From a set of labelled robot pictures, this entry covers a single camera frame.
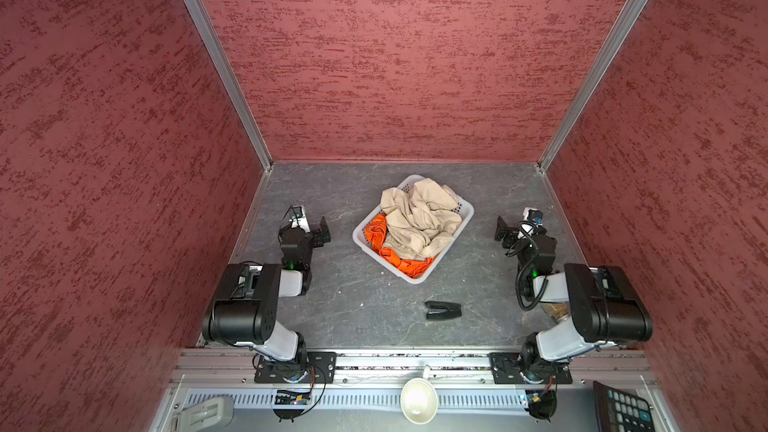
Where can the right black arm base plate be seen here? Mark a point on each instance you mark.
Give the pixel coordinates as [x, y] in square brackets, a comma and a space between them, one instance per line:
[509, 368]

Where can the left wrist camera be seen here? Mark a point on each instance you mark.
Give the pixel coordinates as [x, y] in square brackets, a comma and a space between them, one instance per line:
[297, 218]

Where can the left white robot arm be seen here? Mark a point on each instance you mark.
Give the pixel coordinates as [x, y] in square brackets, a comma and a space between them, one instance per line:
[243, 310]

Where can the beige drawstring shorts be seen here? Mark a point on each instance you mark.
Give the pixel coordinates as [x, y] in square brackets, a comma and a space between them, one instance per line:
[423, 219]

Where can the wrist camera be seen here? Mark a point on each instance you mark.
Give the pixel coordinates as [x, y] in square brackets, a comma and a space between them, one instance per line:
[532, 220]
[297, 218]

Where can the orange shorts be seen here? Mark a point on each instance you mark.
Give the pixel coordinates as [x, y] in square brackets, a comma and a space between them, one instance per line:
[383, 243]

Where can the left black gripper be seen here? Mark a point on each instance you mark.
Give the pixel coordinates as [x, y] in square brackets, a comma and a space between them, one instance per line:
[318, 235]

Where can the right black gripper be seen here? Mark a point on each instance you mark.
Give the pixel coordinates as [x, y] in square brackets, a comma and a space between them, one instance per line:
[508, 234]

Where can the white plastic laundry basket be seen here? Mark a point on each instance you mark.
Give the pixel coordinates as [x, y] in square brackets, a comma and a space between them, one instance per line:
[465, 210]

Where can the black calculator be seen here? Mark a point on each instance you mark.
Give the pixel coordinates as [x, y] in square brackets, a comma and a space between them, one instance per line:
[619, 411]

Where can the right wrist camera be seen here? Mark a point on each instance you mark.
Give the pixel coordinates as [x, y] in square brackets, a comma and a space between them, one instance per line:
[532, 220]

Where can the brown jar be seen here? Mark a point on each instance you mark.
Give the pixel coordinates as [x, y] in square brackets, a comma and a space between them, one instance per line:
[558, 312]

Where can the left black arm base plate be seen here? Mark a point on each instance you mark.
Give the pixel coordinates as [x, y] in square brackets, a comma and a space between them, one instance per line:
[310, 367]

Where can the grey device on rail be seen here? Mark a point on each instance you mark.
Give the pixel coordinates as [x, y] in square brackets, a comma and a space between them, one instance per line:
[213, 414]

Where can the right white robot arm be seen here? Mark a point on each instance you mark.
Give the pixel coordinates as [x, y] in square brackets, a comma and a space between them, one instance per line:
[604, 309]

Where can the black clip on table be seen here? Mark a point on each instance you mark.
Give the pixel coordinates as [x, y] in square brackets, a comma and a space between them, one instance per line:
[441, 310]

